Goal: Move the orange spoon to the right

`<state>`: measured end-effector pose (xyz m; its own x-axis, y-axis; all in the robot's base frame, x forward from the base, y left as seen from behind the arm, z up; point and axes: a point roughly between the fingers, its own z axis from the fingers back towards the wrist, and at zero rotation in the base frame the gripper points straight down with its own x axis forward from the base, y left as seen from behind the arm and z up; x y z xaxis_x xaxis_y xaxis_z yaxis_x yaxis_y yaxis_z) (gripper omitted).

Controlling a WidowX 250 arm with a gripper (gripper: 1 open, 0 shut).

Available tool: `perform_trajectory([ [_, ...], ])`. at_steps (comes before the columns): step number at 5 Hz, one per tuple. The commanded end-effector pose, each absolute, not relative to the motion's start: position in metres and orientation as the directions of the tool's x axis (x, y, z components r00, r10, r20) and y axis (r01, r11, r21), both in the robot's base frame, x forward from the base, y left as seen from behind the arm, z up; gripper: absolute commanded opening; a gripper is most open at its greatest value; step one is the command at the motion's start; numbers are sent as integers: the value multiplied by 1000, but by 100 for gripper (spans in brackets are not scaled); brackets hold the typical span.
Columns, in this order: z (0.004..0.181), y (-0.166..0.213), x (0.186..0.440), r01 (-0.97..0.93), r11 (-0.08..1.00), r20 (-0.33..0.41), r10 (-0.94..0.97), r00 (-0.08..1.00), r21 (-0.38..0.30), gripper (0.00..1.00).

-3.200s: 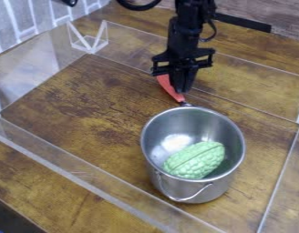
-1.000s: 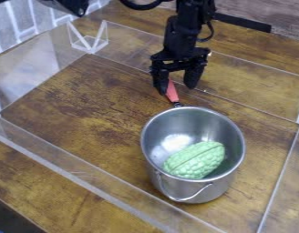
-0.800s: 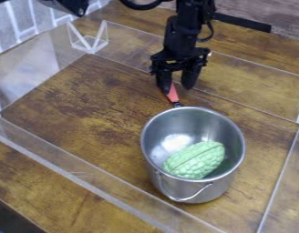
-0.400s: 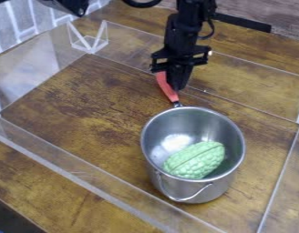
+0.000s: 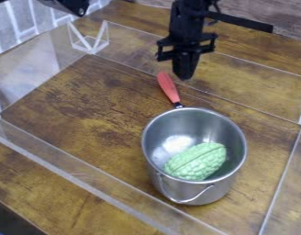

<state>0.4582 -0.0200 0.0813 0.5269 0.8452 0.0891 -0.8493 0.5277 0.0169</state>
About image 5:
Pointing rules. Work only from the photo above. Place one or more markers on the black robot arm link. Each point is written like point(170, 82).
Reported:
point(74, 7)

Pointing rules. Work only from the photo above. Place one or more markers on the orange handled metal spoon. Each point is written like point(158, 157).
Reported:
point(166, 85)

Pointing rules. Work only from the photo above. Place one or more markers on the clear acrylic corner bracket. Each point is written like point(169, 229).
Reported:
point(89, 44)

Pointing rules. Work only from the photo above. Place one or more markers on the green bitter gourd toy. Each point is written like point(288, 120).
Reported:
point(196, 163)

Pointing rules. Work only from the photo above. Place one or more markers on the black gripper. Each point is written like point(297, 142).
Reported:
point(186, 41)

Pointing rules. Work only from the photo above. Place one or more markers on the stainless steel pot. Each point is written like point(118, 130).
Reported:
point(174, 131)

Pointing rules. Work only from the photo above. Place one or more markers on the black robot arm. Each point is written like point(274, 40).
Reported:
point(196, 3)

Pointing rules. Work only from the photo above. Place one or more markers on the black wall strip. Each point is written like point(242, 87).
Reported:
point(242, 22)

